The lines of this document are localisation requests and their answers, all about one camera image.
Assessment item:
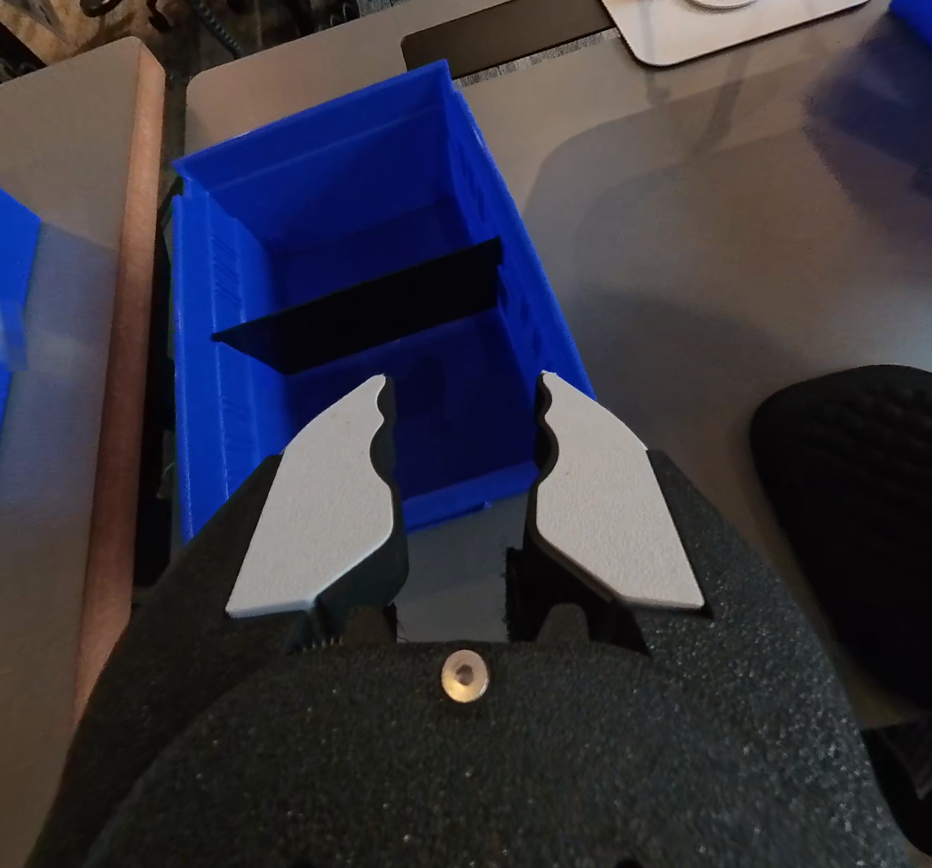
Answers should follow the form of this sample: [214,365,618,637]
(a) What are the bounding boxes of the black desk cable cover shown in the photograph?
[402,0,620,80]

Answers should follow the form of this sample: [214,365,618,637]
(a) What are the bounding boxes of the blue bin with black divider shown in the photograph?
[172,58,598,547]

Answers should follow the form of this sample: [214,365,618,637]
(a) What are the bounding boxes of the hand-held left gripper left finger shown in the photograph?
[226,373,409,619]

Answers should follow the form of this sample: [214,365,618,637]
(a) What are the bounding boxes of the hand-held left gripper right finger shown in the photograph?
[523,370,706,611]

